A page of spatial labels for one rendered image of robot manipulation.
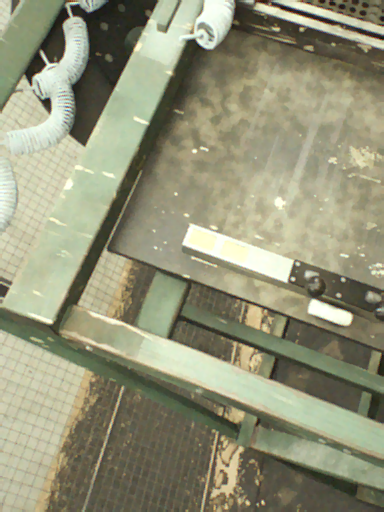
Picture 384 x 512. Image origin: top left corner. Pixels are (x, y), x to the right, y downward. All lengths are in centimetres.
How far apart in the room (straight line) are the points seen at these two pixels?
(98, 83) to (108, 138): 66
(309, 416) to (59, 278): 51
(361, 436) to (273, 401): 16
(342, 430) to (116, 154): 66
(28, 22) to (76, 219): 78
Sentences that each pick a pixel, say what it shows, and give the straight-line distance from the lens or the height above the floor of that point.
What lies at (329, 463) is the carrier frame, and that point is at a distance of 182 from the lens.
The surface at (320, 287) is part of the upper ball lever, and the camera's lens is 92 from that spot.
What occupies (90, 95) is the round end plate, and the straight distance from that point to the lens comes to 171.
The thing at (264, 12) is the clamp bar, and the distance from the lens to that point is 135.
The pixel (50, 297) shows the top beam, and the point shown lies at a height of 189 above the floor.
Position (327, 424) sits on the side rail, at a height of 141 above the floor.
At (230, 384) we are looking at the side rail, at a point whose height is 156.
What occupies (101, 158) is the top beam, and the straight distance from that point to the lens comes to 106.
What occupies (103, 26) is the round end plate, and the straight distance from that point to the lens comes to 181.
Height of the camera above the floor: 212
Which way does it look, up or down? 25 degrees down
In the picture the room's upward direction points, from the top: 58 degrees counter-clockwise
